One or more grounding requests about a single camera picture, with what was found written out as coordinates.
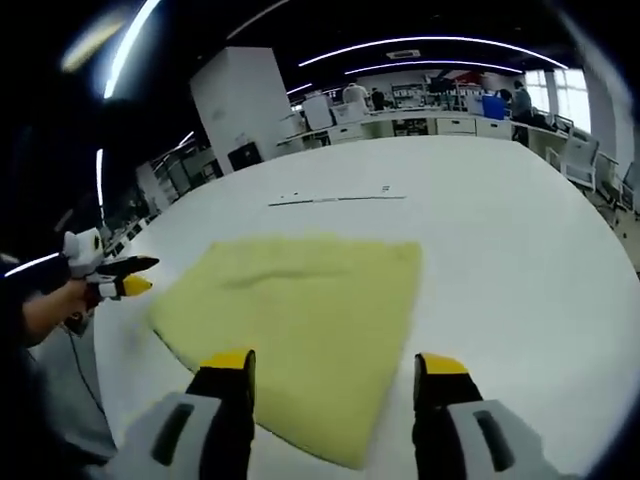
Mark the person's left hand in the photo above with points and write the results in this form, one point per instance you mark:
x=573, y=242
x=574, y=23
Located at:
x=72, y=305

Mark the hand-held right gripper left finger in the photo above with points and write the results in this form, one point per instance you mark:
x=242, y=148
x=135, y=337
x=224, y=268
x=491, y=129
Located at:
x=185, y=435

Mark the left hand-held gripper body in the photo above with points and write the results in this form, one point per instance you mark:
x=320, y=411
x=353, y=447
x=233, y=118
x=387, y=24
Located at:
x=85, y=252

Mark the blue storage bin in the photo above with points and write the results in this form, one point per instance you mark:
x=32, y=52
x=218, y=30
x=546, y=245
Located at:
x=493, y=107

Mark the white office chair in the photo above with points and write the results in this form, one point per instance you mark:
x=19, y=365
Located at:
x=575, y=157

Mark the black cabinet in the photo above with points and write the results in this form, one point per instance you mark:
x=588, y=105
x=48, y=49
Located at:
x=245, y=157

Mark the yellow long-sleeved garment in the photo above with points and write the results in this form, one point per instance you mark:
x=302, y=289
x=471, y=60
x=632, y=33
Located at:
x=300, y=325

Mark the ceiling light strip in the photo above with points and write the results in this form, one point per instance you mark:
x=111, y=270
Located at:
x=130, y=45
x=450, y=63
x=430, y=39

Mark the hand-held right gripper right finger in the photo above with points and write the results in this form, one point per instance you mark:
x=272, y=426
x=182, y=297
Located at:
x=455, y=435

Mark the white cabinet row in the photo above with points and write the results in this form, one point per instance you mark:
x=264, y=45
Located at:
x=450, y=127

